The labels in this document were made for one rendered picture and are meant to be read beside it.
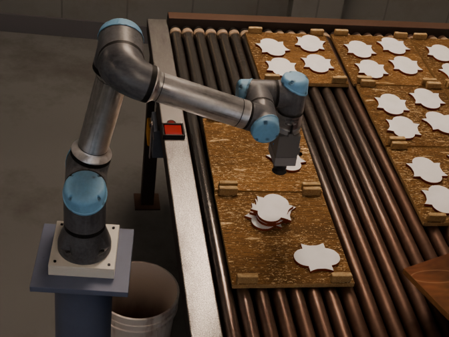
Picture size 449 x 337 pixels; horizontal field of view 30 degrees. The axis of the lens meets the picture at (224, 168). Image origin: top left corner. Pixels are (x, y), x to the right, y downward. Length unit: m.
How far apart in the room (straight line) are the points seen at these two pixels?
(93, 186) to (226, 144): 0.70
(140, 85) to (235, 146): 0.86
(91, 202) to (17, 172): 1.99
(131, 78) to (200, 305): 0.65
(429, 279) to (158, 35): 1.69
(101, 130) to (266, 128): 0.46
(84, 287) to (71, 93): 2.58
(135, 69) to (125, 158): 2.30
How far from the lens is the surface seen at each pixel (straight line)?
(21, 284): 3.63
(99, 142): 2.31
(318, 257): 2.44
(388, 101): 3.24
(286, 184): 2.70
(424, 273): 2.34
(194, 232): 2.49
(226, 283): 2.34
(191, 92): 2.08
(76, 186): 2.28
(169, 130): 2.88
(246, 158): 2.78
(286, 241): 2.48
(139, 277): 3.23
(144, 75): 2.04
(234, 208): 2.57
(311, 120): 3.08
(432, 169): 2.92
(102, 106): 2.24
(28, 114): 4.64
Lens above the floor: 2.54
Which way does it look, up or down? 36 degrees down
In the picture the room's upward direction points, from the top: 8 degrees clockwise
